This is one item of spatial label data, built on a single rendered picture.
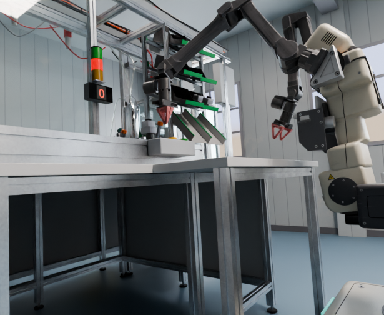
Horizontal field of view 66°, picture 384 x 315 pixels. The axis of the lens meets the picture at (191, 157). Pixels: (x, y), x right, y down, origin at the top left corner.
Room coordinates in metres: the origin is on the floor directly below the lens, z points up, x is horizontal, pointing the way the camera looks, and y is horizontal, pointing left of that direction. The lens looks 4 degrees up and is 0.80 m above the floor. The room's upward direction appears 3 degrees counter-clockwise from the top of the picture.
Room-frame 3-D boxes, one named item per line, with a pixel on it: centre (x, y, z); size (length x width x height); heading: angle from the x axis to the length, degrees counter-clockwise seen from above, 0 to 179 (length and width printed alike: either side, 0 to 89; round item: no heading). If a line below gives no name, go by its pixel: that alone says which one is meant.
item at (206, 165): (1.40, -0.10, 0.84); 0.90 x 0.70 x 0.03; 142
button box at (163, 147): (1.17, 0.07, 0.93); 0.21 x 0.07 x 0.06; 143
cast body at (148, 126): (1.37, 0.20, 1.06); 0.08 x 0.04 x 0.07; 52
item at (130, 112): (2.33, 0.47, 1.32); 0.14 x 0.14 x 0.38
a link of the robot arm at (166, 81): (1.30, 0.11, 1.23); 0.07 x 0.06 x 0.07; 66
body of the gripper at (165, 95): (1.30, 0.11, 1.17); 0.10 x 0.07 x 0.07; 143
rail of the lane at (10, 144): (1.05, 0.24, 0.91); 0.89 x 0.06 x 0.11; 143
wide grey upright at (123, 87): (2.66, 0.58, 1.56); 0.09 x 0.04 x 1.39; 143
